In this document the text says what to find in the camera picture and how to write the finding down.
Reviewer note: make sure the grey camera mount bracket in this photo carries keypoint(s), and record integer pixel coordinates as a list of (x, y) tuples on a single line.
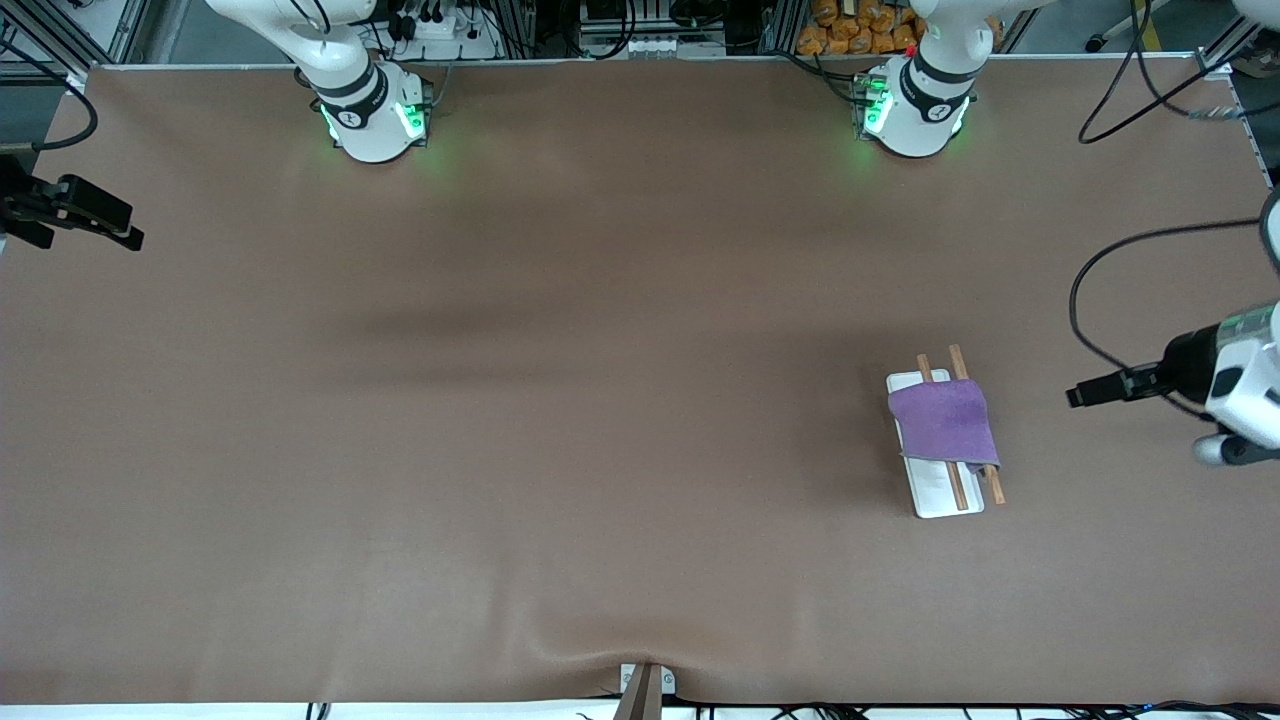
[(645, 690)]

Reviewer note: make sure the purple fleece towel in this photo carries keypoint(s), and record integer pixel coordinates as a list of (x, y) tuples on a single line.
[(940, 420)]

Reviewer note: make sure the aluminium frame profile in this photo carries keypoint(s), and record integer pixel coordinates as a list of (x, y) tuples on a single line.
[(125, 30), (1222, 62)]

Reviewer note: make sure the white power strip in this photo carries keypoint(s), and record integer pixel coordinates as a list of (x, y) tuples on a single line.
[(440, 30)]

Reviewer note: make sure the white rectangular tray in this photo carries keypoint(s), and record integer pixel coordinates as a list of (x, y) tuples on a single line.
[(940, 497)]

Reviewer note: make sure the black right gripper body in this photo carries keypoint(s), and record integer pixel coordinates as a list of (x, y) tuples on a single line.
[(22, 197)]

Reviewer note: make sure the orange packets pile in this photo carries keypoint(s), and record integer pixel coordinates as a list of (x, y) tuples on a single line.
[(860, 28)]

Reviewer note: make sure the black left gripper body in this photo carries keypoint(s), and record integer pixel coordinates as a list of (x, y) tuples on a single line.
[(1187, 364)]

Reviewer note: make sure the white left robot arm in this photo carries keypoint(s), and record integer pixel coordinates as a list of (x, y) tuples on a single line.
[(915, 125)]

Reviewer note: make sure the white terminal block row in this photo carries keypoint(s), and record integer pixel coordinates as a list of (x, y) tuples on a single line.
[(660, 46)]

